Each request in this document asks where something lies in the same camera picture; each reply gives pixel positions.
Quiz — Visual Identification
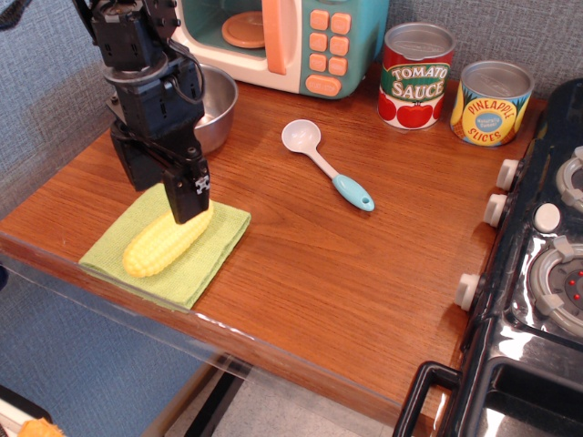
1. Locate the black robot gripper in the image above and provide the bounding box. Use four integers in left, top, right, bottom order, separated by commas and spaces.
104, 56, 210, 224

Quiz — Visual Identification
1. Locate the yellow plastic corn cob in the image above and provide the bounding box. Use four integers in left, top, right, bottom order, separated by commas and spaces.
122, 201, 214, 278

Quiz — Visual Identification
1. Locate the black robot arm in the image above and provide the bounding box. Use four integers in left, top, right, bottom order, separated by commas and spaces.
1, 1, 210, 223

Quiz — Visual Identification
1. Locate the yellow-green folded towel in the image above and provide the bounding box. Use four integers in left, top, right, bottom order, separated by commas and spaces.
79, 183, 251, 311

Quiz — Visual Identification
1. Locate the stainless steel bowl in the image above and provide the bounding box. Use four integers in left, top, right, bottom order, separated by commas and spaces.
194, 64, 239, 155

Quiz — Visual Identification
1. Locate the clear acrylic table edge guard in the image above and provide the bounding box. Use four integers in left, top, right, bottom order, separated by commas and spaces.
1, 234, 455, 423

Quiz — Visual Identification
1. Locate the orange plate inside microwave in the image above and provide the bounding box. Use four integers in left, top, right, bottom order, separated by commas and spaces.
221, 11, 265, 49

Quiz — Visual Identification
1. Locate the toy microwave teal and white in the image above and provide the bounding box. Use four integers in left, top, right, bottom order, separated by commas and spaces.
173, 1, 389, 99

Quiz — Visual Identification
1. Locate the tomato sauce can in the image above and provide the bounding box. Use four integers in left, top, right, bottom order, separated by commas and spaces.
377, 22, 456, 130

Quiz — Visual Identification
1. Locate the orange object at bottom left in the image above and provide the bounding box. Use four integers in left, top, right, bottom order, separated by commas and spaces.
17, 418, 65, 437

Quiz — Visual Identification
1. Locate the white stove knob lower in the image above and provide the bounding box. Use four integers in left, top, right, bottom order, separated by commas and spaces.
455, 273, 480, 311

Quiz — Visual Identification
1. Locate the white stove knob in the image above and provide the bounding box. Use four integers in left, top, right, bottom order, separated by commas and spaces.
496, 159, 520, 191
455, 273, 480, 311
483, 194, 507, 228

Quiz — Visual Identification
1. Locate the white stove knob middle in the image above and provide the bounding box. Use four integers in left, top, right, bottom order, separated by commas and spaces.
483, 194, 507, 228

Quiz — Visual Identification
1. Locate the pineapple slices can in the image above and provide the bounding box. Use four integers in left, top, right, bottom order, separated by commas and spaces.
450, 60, 535, 147

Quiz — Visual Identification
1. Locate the white stove knob upper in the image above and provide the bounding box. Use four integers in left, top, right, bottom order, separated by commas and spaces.
496, 159, 520, 191

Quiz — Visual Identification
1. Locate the black toy stove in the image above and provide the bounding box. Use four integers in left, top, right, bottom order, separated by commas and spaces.
394, 79, 582, 436

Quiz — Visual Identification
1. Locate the white spoon with teal handle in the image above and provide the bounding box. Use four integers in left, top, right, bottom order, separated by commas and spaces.
281, 119, 375, 212

